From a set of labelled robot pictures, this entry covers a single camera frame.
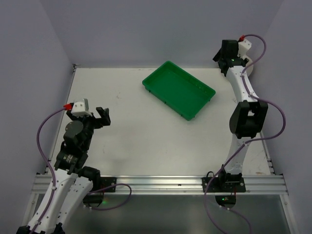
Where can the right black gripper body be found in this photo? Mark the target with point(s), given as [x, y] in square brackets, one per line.
[221, 61]

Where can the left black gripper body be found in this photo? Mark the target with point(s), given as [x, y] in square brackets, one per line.
[95, 120]

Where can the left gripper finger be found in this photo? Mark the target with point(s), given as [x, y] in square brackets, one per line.
[91, 115]
[104, 119]

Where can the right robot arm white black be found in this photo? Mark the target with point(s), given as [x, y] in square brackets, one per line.
[245, 122]

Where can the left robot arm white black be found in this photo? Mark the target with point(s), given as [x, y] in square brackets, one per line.
[71, 179]

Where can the green plastic tray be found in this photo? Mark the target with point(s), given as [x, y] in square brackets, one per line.
[178, 89]

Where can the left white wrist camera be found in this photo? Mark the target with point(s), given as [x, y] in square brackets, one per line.
[81, 108]

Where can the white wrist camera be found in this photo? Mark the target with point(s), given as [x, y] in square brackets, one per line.
[81, 108]
[243, 47]

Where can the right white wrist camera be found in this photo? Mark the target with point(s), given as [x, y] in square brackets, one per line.
[243, 47]

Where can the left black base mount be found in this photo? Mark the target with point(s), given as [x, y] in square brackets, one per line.
[98, 198]

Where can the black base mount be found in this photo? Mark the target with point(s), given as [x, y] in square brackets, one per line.
[224, 183]
[98, 198]

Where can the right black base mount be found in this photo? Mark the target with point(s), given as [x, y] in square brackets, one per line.
[224, 183]

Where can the aluminium rail frame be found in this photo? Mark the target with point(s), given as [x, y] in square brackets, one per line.
[159, 158]

